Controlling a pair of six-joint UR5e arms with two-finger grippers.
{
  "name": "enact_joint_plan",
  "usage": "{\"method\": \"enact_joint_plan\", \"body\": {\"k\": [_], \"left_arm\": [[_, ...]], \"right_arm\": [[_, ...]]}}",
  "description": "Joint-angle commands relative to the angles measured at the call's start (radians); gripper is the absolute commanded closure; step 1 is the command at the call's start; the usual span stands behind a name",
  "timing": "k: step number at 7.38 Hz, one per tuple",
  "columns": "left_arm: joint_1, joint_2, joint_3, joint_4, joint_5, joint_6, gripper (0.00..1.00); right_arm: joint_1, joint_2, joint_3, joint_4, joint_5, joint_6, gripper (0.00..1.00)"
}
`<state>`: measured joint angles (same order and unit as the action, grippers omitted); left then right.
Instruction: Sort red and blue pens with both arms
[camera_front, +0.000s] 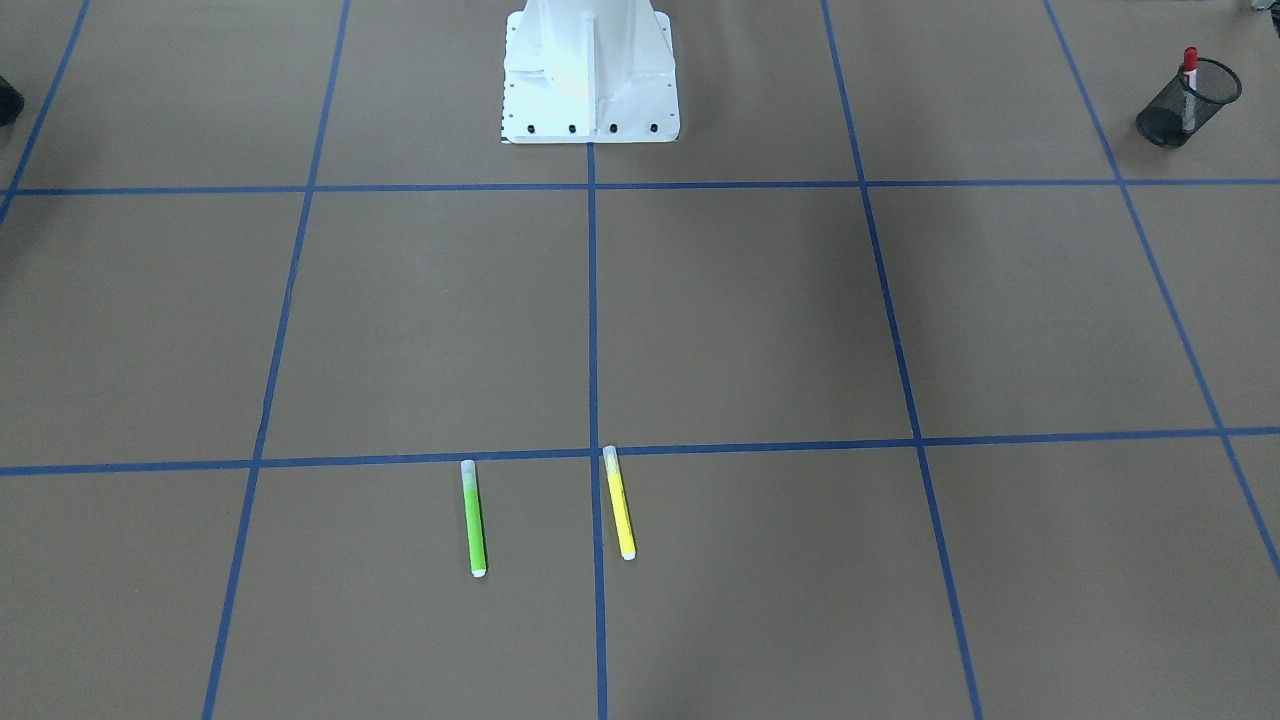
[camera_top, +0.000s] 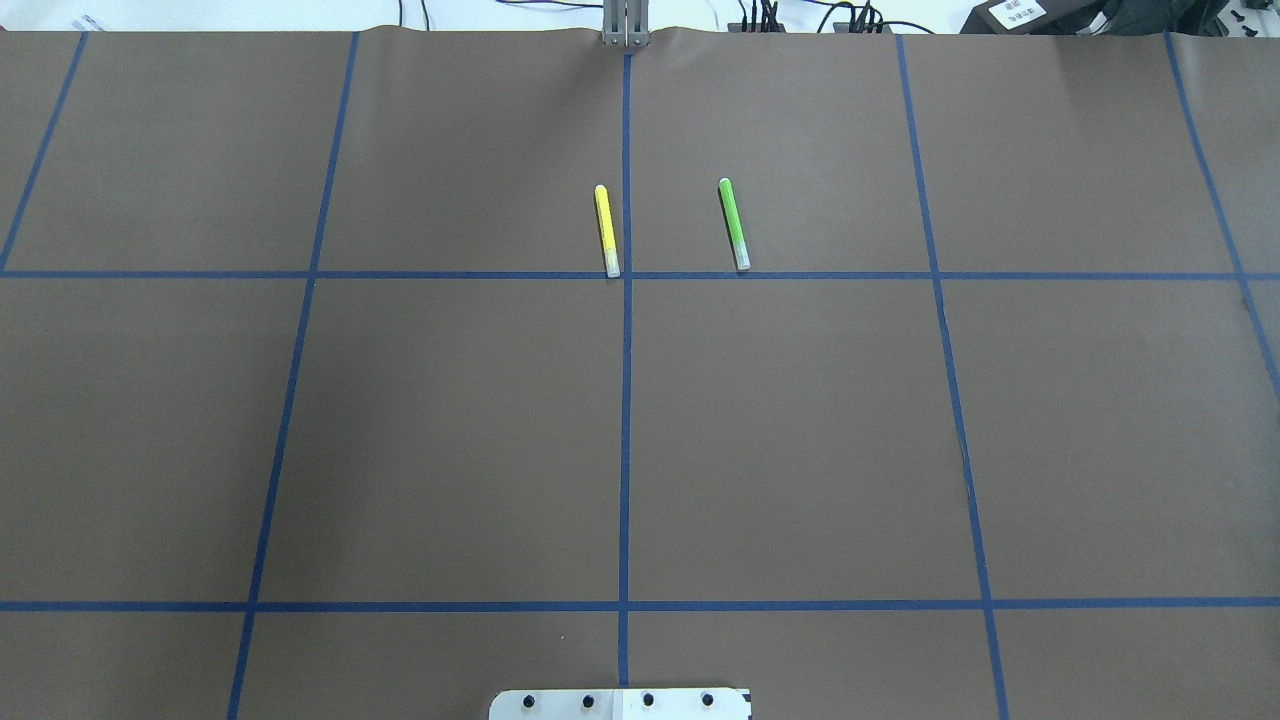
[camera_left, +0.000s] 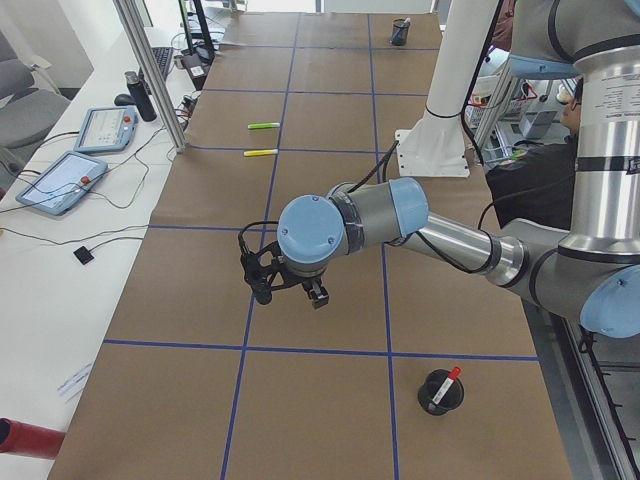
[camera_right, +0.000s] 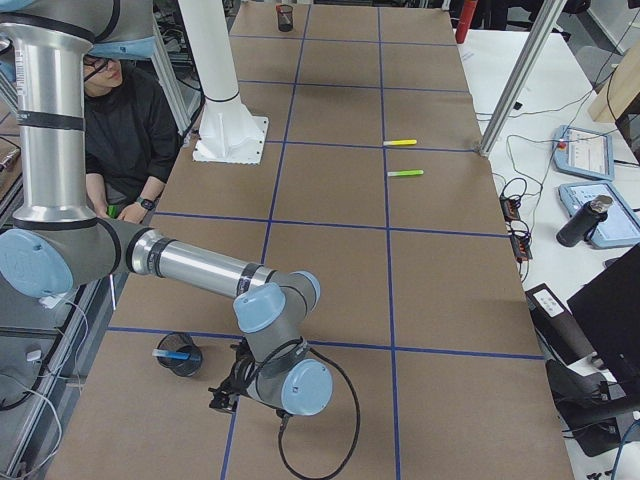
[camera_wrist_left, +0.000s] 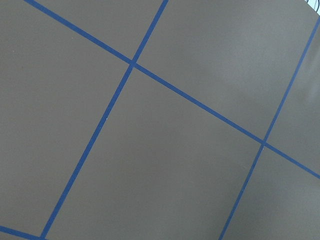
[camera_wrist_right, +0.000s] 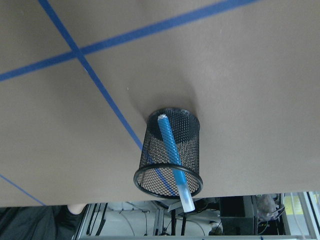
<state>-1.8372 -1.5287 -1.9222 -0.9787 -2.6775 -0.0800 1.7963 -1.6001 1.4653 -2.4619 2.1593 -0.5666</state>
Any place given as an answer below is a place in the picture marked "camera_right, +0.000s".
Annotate teach pendant tablet near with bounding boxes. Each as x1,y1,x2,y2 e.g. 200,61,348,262
556,181,639,249

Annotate black mesh pen cup right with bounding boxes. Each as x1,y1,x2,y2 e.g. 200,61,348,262
152,332,203,377

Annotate green highlighter pen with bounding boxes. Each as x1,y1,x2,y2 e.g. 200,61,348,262
387,169,424,178

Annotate aluminium frame post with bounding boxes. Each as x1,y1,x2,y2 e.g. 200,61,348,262
477,0,566,157

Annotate seated person in black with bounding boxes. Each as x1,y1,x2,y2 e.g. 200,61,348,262
82,55,182,224

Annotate black water bottle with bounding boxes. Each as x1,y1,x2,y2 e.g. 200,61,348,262
556,195,613,247

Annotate black mesh pen cup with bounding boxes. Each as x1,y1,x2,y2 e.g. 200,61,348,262
276,4,294,32
152,332,203,377

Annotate brown paper table mat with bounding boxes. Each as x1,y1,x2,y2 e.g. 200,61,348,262
48,2,572,479

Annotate black monitor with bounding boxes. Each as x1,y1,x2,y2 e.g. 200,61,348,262
568,246,639,395

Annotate yellow highlighter pen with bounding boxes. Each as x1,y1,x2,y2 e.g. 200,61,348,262
383,139,417,147

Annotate blue highlighter pen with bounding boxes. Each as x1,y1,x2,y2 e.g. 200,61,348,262
152,349,195,362

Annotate teach pendant tablet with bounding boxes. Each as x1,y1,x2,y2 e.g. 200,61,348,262
552,125,615,180
556,181,639,249

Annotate red cylinder object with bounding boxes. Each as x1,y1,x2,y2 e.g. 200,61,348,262
455,0,477,44

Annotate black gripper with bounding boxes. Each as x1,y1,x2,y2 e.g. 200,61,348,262
209,339,256,411

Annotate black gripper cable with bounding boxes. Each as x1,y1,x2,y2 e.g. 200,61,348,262
234,337,362,480

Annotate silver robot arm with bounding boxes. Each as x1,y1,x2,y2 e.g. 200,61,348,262
1,1,333,416

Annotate black mesh pen cup left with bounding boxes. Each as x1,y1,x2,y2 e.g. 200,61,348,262
276,4,294,32

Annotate teach pendant tablet far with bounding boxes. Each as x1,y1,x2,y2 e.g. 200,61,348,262
552,125,615,180

